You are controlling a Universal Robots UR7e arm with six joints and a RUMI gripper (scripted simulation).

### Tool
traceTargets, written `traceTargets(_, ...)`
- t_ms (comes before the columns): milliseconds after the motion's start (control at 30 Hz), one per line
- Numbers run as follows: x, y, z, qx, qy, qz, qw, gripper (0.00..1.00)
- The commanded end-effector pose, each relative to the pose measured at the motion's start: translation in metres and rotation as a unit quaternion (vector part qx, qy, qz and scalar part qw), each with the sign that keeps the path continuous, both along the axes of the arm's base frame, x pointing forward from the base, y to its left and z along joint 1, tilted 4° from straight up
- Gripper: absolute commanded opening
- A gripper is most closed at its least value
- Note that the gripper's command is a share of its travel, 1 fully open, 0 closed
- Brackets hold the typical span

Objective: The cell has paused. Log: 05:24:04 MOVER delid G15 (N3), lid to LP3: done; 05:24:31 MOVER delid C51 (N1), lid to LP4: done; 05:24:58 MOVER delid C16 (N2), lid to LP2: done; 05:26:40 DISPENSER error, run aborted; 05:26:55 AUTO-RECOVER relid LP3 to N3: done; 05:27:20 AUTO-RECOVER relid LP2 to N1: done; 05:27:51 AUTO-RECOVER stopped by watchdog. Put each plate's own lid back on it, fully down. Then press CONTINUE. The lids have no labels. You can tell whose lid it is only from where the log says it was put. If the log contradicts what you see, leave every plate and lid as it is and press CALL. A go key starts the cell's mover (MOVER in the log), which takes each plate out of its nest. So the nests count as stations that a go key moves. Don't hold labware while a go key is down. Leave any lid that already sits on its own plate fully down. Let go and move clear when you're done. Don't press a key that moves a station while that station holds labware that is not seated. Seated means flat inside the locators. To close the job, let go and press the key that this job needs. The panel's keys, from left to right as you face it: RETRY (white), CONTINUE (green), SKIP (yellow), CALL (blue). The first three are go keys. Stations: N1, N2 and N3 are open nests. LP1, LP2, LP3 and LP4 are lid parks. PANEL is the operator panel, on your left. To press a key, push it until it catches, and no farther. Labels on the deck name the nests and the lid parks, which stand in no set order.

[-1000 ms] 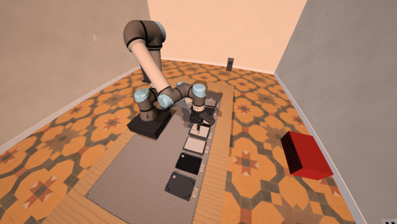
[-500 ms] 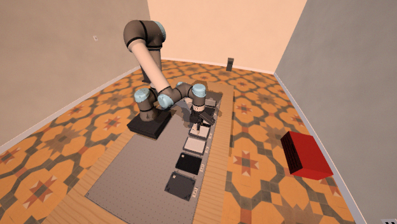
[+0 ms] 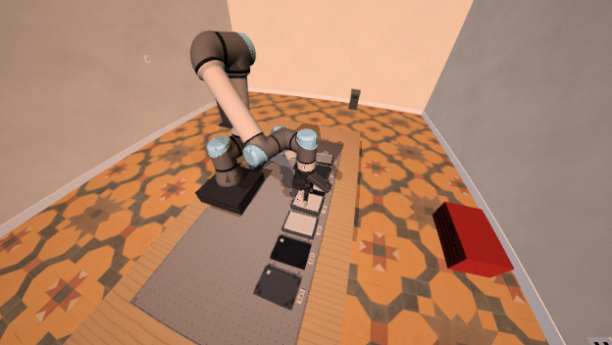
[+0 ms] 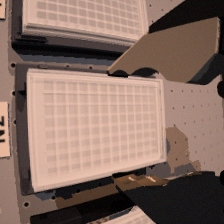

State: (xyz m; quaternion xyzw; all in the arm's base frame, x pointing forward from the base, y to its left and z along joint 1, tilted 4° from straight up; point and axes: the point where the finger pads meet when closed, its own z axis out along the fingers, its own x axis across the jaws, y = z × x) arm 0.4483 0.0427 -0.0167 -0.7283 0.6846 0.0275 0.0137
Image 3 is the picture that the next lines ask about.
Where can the beige control panel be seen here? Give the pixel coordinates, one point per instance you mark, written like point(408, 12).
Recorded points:
point(289, 155)

